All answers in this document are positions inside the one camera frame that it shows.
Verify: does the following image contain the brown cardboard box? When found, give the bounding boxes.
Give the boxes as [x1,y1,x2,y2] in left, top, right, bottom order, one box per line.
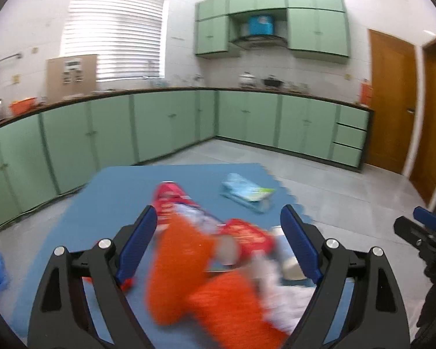
[46,54,99,99]

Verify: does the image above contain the brown wooden door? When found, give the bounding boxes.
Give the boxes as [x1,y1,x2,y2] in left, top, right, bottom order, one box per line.
[410,33,436,205]
[365,29,418,175]

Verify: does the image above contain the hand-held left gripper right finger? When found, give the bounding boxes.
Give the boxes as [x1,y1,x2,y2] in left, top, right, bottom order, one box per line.
[280,204,411,349]

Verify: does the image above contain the grey range hood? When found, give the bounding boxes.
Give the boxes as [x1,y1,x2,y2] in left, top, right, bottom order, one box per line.
[230,34,288,51]

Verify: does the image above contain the red gold-printed packet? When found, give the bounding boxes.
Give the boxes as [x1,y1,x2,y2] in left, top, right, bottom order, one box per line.
[218,219,277,263]

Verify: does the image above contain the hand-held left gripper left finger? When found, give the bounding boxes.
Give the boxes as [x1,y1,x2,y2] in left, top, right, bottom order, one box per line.
[27,204,158,349]

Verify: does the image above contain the light blue milk carton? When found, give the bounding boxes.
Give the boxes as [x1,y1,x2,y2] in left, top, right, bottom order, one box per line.
[220,173,277,214]

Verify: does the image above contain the orange bag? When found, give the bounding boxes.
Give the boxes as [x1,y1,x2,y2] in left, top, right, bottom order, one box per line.
[361,79,373,105]

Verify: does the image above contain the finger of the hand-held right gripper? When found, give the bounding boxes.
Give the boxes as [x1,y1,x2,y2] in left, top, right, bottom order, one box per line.
[413,206,436,232]
[393,216,436,259]

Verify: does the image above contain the green wall cabinets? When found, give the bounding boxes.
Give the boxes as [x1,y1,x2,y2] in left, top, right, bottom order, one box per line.
[194,0,350,59]

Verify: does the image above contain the blue foam mat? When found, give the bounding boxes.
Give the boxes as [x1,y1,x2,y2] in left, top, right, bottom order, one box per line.
[12,163,354,349]

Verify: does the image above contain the white cloth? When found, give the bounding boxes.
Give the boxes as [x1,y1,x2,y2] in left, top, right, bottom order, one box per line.
[251,258,315,335]

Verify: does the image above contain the orange fuzzy cloth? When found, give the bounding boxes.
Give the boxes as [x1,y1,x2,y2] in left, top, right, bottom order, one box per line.
[145,214,288,347]

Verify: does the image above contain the orange plastic basin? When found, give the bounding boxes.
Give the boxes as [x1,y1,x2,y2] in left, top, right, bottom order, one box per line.
[9,97,38,115]

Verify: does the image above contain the red and silver snack bag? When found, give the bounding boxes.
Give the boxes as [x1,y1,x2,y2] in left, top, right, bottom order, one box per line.
[153,182,223,234]

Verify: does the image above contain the white window blind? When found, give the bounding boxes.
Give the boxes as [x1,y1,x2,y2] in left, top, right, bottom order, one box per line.
[60,0,168,81]

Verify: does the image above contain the green base cabinets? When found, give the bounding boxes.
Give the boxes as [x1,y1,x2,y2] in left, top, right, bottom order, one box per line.
[0,88,372,232]

